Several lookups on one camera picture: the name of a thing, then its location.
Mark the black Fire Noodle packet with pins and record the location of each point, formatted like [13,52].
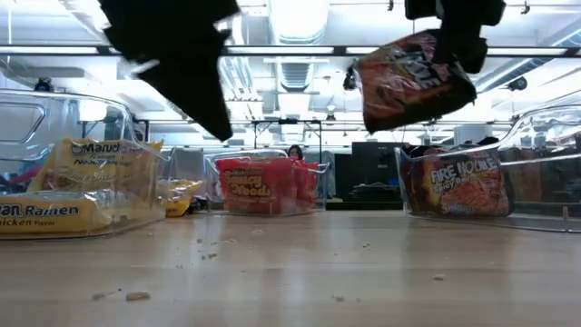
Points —
[399,91]
[458,186]
[522,177]

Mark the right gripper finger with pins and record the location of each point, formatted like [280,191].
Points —
[460,41]

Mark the black background table frame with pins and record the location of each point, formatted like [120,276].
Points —
[320,136]

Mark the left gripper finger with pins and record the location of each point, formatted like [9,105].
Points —
[195,95]

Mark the grey ceiling pipe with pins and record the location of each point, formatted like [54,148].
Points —
[522,68]

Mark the person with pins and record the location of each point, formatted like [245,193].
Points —
[295,152]

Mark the clear plastic bin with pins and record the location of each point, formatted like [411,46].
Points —
[27,118]
[322,181]
[544,131]

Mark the black cabinet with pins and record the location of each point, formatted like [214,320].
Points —
[377,168]

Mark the black ceiling light rail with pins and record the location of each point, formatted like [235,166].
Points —
[339,50]

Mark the black ceiling spotlight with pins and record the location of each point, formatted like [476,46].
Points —
[44,84]
[349,82]
[517,83]

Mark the red Saucy Noods packet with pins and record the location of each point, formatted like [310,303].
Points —
[254,186]
[306,181]

